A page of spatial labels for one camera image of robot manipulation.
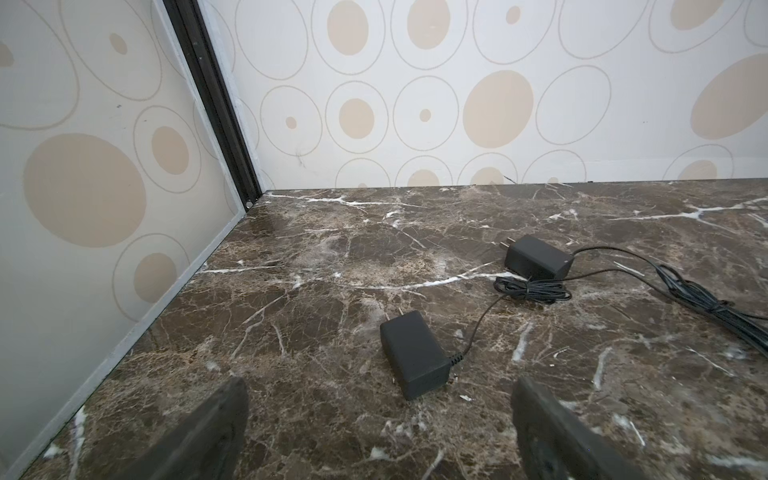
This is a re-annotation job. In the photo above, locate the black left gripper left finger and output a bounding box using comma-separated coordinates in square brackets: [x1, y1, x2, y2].
[114, 377, 249, 479]

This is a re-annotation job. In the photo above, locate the black power adapter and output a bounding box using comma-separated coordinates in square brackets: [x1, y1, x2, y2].
[380, 311, 451, 401]
[500, 235, 574, 281]

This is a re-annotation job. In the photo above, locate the black bundled adapter cable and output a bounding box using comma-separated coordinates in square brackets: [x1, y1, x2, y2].
[451, 244, 768, 365]

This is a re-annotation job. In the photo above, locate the black vertical frame post left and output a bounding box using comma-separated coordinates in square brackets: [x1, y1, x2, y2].
[162, 0, 263, 208]

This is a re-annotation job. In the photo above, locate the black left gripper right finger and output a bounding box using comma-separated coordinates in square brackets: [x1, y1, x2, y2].
[511, 377, 645, 480]

